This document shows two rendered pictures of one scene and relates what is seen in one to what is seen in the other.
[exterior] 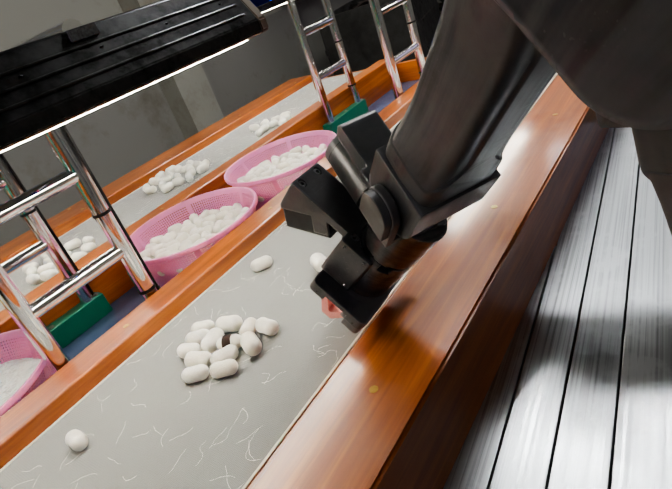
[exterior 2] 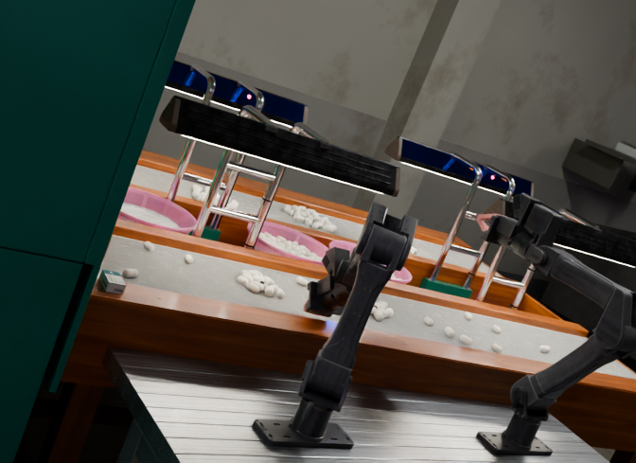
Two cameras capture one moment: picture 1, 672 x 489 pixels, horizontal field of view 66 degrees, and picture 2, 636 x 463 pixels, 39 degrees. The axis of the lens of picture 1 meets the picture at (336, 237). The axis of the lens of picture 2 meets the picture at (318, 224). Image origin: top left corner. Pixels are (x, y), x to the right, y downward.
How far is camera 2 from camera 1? 1.52 m
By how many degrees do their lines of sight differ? 19
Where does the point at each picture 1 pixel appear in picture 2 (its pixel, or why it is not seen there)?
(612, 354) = (376, 407)
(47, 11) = (353, 18)
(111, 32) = (334, 152)
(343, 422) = (276, 318)
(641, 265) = (432, 416)
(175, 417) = (224, 283)
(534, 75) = not seen: hidden behind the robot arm
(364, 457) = (273, 324)
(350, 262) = (326, 285)
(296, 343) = (283, 306)
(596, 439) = not seen: hidden behind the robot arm
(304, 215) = (328, 260)
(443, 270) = not seen: hidden behind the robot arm
